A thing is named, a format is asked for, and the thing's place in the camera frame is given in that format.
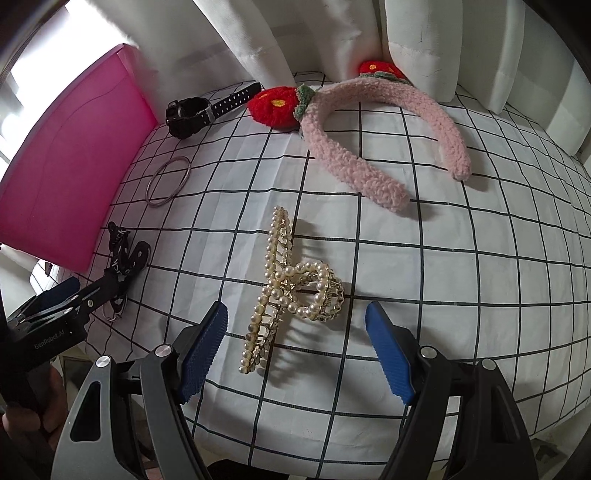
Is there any white black grid bedsheet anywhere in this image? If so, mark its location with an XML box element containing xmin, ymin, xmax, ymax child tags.
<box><xmin>83</xmin><ymin>90</ymin><xmax>590</xmax><ymax>479</ymax></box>

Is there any person's hand on gripper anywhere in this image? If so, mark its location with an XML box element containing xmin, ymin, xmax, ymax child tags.
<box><xmin>1</xmin><ymin>366</ymin><xmax>68</xmax><ymax>479</ymax></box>

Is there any pink plastic storage bin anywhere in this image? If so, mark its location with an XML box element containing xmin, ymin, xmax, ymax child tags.
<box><xmin>1</xmin><ymin>44</ymin><xmax>157</xmax><ymax>271</ymax></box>

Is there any white pleated curtain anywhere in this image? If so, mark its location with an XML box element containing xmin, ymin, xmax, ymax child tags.
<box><xmin>0</xmin><ymin>0</ymin><xmax>591</xmax><ymax>176</ymax></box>

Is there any black patterned hair bow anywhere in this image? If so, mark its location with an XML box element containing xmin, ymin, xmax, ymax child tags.
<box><xmin>101</xmin><ymin>221</ymin><xmax>151</xmax><ymax>322</ymax></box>

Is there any pink crochet strawberry headband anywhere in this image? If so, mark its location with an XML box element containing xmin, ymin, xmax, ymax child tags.
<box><xmin>247</xmin><ymin>60</ymin><xmax>472</xmax><ymax>213</ymax></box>

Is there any pearl hair claw clip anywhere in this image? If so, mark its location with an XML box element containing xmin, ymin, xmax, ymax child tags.
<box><xmin>239</xmin><ymin>206</ymin><xmax>345</xmax><ymax>375</ymax></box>

